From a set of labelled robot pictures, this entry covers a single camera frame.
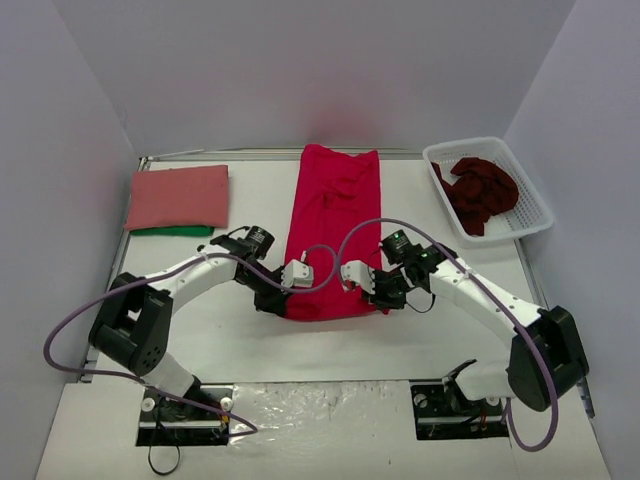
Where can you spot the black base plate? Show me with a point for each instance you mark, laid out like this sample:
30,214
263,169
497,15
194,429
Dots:
164,422
441,414

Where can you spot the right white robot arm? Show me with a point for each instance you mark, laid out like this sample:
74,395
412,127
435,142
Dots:
546,356

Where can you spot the folded green shirt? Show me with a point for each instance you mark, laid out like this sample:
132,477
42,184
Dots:
175,231

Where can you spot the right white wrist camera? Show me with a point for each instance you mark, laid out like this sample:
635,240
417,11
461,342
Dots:
357,274

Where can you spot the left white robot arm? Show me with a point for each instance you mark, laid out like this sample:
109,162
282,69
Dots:
132,328

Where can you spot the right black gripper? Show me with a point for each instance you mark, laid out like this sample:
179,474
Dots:
382,295

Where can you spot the white plastic basket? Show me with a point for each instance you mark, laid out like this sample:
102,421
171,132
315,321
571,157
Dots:
530,216

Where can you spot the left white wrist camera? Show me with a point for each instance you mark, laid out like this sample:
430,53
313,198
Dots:
297,273

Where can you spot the dark red t shirt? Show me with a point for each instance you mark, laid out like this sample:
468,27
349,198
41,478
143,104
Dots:
482,190

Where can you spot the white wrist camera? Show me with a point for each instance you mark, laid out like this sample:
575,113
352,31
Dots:
357,274
297,273

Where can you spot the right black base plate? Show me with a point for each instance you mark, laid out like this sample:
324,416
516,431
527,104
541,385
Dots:
441,414

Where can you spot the bright red t shirt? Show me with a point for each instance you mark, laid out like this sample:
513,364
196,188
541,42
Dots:
334,193

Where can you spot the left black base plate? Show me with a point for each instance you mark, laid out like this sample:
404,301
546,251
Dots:
164,422

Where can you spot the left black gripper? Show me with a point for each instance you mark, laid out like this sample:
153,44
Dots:
273,301

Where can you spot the folded salmon pink shirt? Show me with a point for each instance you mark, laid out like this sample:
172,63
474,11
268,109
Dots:
180,197

